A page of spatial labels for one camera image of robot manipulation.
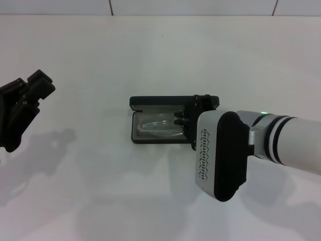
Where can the black glasses case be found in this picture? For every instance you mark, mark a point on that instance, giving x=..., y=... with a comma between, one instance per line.
x=155, y=101

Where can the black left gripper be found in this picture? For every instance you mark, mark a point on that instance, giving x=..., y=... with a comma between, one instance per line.
x=7, y=120

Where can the clear transparent glasses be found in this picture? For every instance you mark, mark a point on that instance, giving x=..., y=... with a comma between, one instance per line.
x=160, y=125

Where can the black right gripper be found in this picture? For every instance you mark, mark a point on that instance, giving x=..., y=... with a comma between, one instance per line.
x=190, y=130

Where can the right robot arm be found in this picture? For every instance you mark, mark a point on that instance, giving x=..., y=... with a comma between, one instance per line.
x=296, y=140

